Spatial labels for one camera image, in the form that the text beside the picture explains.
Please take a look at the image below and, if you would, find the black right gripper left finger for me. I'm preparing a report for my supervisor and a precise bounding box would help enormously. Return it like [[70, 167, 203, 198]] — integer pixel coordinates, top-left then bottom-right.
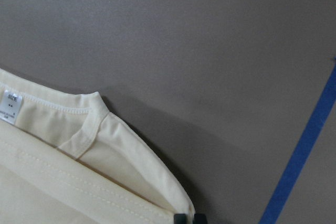
[[174, 214, 187, 224]]

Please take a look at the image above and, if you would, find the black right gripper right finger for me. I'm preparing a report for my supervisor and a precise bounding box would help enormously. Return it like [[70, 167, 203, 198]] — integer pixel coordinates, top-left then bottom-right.
[[193, 214, 208, 224]]

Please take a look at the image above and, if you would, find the cream long-sleeve printed shirt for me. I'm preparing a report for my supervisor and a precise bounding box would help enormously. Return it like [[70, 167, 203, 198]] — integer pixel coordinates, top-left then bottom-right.
[[1, 70, 195, 223]]

